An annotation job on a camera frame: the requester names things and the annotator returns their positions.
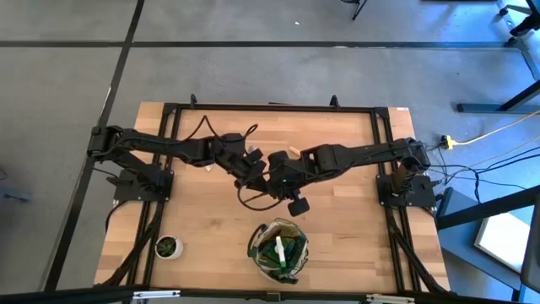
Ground black power cable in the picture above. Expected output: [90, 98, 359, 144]
[425, 145, 540, 192]

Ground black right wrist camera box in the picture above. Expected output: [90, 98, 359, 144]
[288, 197, 311, 218]

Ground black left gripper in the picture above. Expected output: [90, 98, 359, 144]
[209, 133, 272, 193]

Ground cream canvas garden bag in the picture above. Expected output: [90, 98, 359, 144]
[246, 217, 311, 285]

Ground small succulent white pot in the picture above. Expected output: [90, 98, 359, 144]
[154, 234, 185, 261]

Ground black camera cable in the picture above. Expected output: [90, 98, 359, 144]
[185, 114, 259, 147]
[235, 183, 284, 212]

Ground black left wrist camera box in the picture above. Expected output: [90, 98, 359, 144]
[246, 147, 268, 169]

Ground black table frame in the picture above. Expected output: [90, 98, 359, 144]
[94, 93, 451, 296]

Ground black chair base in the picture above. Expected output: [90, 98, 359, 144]
[499, 0, 540, 43]

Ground blue metal desk frame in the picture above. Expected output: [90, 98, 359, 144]
[456, 37, 540, 115]

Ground yellow extension cable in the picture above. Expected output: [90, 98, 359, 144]
[453, 110, 540, 147]

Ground white plastic stick tool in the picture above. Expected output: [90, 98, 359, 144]
[275, 236, 288, 269]

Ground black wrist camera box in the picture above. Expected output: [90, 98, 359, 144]
[288, 197, 311, 218]
[246, 147, 268, 169]

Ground black tripod leg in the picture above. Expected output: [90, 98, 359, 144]
[351, 0, 369, 21]

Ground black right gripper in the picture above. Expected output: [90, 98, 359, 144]
[267, 149, 322, 200]

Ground black gantry crossbar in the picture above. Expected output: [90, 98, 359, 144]
[0, 285, 540, 304]

